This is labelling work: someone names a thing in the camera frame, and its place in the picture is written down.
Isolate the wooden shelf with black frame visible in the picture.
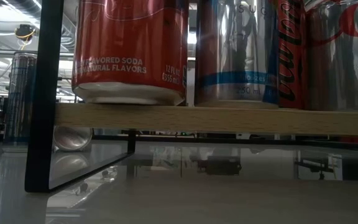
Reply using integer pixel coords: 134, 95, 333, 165
24, 0, 358, 194

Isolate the black round ceiling fixture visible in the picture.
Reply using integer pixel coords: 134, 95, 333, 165
14, 24, 37, 42

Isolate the teal and white slim can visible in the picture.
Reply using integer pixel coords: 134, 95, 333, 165
193, 0, 280, 109

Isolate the bright ceiling light panel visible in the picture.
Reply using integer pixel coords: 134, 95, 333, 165
187, 18, 198, 46

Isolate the red Coca-Cola Zero can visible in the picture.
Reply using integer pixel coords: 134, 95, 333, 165
277, 0, 307, 110

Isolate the silver Diet Coke can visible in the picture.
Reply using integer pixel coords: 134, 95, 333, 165
305, 0, 358, 112

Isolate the long ceiling light strip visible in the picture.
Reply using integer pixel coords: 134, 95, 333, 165
0, 49, 75, 59

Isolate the red Fanta can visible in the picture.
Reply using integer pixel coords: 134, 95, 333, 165
71, 0, 188, 106

